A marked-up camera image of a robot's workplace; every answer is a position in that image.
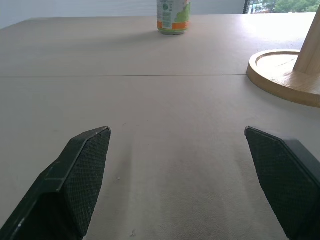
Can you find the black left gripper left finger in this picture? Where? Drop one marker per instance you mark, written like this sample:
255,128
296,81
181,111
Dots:
75,180

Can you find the orange and green drink can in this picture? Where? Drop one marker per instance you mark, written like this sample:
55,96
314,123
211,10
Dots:
173,17

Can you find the round wooden stand base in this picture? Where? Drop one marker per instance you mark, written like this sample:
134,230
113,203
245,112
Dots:
287,72

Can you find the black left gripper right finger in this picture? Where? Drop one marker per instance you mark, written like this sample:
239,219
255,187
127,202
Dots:
282,175

